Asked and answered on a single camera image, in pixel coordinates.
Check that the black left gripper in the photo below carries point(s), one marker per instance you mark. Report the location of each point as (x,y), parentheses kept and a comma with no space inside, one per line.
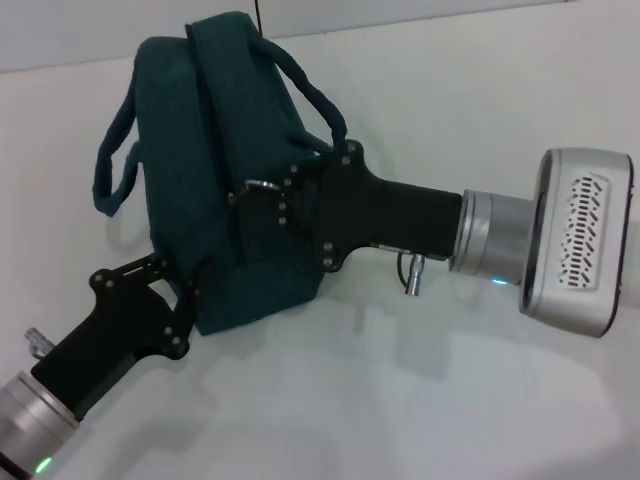
(115,330)

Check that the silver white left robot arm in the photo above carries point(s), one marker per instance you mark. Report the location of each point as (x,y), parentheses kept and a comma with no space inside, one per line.
(30,430)

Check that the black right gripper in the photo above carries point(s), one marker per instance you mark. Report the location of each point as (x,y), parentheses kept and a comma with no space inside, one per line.
(380,215)

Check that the teal fabric tote bag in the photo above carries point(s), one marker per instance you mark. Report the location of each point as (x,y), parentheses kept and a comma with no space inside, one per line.
(210,175)

